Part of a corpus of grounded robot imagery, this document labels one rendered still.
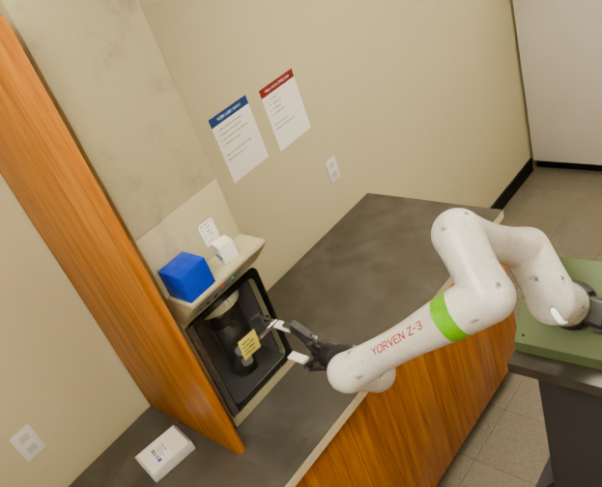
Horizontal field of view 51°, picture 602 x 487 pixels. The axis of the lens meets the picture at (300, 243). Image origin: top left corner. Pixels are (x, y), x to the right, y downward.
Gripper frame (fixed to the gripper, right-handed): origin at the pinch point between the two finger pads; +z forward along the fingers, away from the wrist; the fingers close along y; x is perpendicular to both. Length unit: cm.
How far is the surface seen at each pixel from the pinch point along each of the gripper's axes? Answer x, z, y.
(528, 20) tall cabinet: -290, 48, -13
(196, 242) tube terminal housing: 4.4, 15.2, 38.9
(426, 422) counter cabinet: -37, -11, -76
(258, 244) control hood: -7.6, 4.0, 31.1
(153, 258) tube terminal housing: 19, 15, 44
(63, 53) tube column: 14, 15, 101
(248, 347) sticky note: 5.1, 13.9, -3.3
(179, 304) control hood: 21.2, 9.6, 30.3
